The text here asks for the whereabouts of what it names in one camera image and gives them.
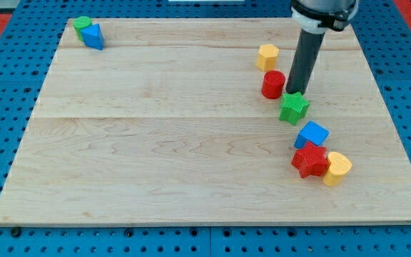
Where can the green cylinder block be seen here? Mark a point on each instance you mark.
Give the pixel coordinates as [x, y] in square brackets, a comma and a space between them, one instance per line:
[81, 23]

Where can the red cylinder block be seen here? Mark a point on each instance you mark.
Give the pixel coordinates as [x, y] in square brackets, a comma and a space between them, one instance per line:
[273, 82]

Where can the wooden board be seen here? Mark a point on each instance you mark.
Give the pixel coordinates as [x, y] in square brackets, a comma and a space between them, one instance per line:
[166, 126]

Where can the green star block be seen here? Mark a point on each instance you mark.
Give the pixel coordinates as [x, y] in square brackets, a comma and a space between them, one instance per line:
[293, 107]

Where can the yellow heart block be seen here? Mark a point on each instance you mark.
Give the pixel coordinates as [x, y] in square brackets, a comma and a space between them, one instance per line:
[338, 167]

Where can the blue cube block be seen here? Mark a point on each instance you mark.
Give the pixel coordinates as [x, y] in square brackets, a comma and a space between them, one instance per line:
[313, 133]

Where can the red star block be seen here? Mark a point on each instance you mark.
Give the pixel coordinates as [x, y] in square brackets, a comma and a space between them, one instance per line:
[310, 160]

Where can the yellow hexagon block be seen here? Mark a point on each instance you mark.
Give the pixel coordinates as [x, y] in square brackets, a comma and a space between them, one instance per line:
[267, 57]

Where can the blue triangle block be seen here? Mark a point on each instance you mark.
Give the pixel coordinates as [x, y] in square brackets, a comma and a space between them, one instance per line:
[93, 37]

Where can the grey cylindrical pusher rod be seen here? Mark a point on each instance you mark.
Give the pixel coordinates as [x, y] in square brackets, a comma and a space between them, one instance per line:
[304, 61]

